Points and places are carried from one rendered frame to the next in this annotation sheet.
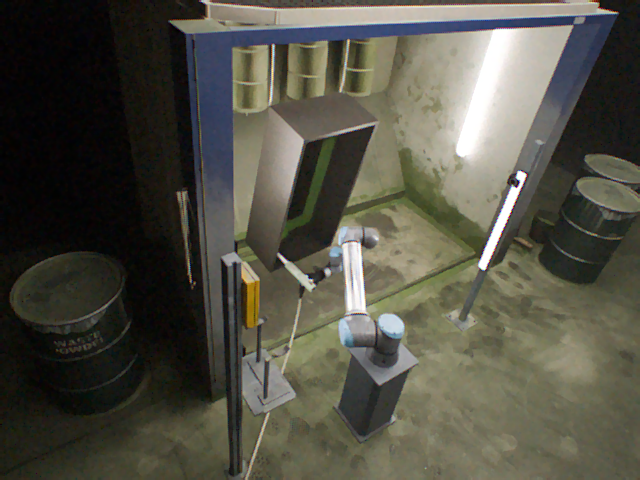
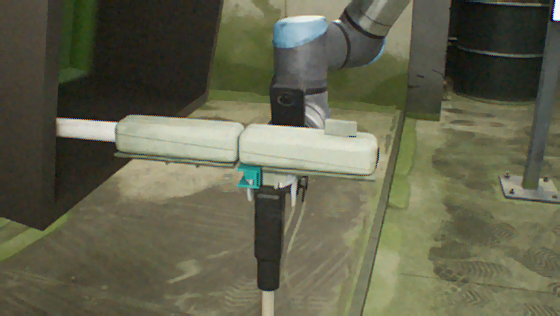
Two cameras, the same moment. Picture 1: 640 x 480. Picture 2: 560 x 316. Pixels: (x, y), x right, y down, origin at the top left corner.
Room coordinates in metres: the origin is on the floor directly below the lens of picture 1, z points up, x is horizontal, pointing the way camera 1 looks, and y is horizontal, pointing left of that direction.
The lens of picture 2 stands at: (1.87, 0.37, 0.74)
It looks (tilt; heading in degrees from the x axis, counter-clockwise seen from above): 21 degrees down; 325
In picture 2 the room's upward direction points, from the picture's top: straight up
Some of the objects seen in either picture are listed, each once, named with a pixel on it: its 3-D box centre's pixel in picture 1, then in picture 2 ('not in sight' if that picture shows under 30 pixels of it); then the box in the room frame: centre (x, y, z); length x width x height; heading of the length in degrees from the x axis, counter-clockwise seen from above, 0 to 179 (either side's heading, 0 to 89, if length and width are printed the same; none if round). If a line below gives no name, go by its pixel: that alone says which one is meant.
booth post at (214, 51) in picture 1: (211, 259); not in sight; (1.72, 0.53, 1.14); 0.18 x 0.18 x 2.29; 38
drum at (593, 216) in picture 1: (586, 232); (504, 25); (3.56, -2.53, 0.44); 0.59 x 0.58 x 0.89; 143
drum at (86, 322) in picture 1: (87, 336); not in sight; (1.66, 1.32, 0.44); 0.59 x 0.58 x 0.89; 109
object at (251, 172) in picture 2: not in sight; (251, 172); (2.33, 0.08, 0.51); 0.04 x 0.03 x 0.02; 134
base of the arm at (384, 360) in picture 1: (384, 348); not in sight; (1.67, -0.46, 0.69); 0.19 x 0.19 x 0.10
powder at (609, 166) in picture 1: (614, 169); not in sight; (4.13, -2.85, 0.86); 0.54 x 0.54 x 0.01
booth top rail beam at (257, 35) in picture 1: (468, 24); not in sight; (2.57, -0.64, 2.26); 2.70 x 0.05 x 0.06; 128
